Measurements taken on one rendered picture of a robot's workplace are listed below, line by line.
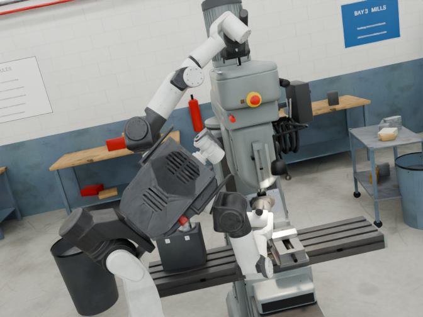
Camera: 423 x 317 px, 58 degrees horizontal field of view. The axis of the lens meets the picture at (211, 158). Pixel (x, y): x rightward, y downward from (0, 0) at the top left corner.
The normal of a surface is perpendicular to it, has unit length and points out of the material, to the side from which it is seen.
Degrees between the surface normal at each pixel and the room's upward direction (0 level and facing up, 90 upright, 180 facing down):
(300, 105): 90
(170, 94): 86
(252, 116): 90
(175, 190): 75
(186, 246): 90
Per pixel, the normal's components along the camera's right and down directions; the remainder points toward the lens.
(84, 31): 0.08, 0.26
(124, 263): 0.39, 0.18
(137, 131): -0.10, -0.10
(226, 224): -0.15, 0.31
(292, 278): -0.19, -0.94
